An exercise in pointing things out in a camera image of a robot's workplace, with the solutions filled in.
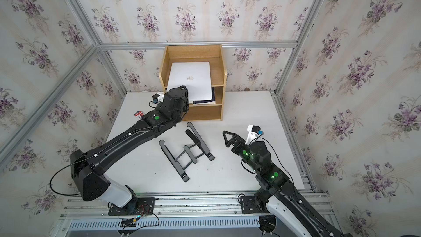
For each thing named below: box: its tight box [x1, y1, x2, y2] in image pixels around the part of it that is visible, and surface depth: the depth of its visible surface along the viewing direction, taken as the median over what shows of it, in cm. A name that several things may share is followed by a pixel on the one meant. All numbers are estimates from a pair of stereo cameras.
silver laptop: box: [167, 61, 213, 101], surface depth 82 cm
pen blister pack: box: [133, 110, 145, 120], surface depth 109 cm
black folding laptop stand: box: [158, 121, 215, 183], surface depth 87 cm
